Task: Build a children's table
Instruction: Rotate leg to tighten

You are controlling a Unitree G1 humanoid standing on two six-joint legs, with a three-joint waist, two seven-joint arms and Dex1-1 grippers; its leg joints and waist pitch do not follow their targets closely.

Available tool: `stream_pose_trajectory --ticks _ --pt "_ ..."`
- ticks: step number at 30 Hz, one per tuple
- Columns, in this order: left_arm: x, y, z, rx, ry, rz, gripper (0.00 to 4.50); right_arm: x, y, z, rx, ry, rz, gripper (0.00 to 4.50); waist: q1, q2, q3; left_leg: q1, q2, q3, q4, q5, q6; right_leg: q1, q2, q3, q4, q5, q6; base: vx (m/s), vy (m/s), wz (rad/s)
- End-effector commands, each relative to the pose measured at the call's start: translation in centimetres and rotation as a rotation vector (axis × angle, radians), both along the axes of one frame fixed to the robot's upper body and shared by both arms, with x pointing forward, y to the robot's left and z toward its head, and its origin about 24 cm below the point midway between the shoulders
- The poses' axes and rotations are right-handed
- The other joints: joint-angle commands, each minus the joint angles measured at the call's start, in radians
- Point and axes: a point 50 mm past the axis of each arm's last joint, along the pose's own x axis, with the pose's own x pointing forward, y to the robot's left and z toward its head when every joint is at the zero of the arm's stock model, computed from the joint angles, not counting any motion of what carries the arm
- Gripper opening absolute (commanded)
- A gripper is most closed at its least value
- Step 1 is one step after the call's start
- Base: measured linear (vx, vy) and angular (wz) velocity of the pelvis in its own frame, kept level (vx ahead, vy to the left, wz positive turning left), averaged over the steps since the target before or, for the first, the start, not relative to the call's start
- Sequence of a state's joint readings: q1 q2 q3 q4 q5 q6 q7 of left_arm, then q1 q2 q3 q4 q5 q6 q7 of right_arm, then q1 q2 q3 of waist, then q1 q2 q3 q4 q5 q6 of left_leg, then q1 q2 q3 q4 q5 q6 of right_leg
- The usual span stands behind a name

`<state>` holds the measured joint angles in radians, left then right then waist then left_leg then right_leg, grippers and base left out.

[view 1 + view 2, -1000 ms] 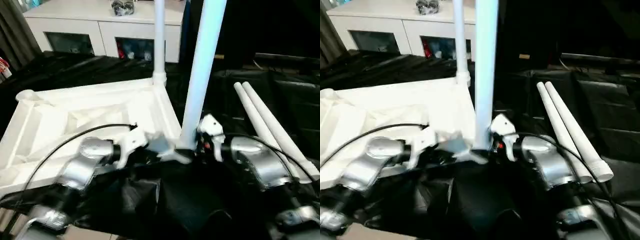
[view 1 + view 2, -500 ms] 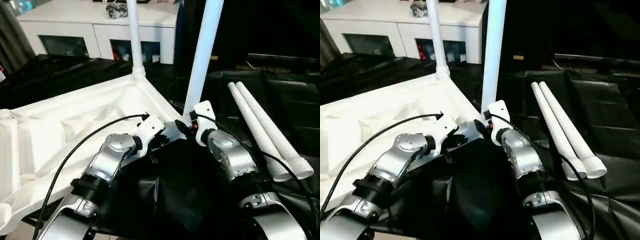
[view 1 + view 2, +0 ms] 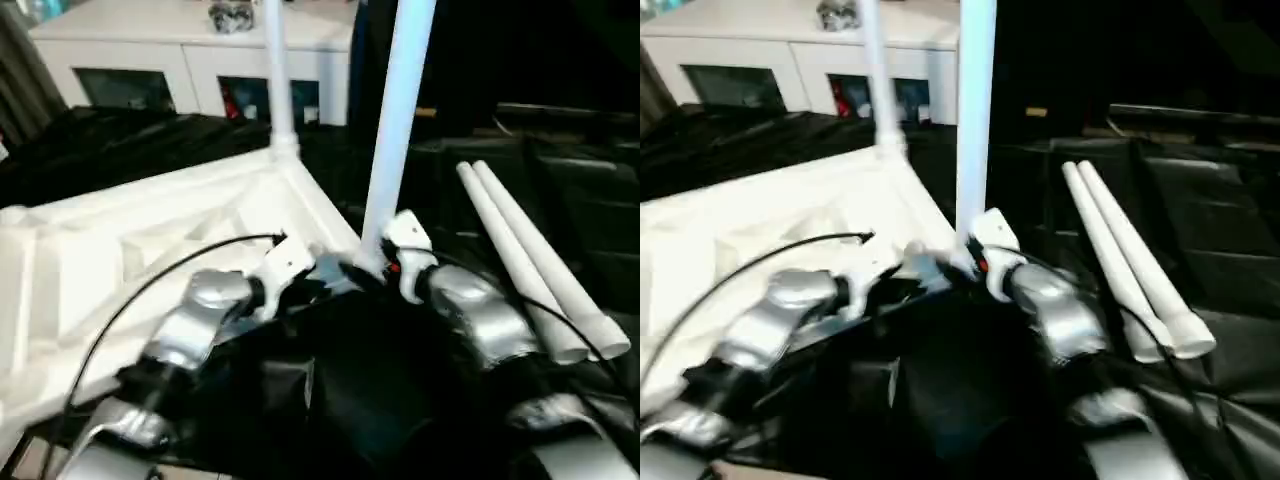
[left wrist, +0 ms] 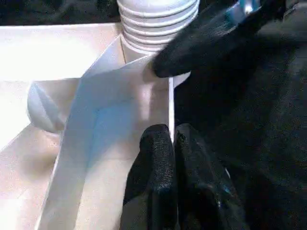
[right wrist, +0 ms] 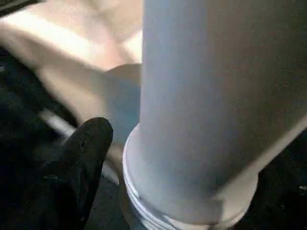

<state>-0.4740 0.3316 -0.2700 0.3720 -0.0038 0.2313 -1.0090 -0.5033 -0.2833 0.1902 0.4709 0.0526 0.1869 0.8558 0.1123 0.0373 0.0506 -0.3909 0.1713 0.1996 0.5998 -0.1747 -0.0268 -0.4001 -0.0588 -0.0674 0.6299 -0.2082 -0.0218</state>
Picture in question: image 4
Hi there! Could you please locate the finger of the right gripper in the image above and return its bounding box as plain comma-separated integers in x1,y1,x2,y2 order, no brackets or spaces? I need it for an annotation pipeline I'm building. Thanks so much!
151,0,288,79

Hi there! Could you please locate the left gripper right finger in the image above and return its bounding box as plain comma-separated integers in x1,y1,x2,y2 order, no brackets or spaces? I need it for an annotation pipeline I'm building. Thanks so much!
175,122,251,230

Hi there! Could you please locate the white plastic table top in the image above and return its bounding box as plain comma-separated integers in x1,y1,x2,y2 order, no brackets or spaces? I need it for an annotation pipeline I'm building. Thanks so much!
0,22,193,230

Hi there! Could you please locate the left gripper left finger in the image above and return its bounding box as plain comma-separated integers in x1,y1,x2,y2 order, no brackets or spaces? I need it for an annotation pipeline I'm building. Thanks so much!
119,123,179,230

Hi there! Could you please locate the white plastic table leg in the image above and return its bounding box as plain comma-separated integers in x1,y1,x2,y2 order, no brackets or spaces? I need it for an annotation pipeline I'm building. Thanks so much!
116,0,201,62

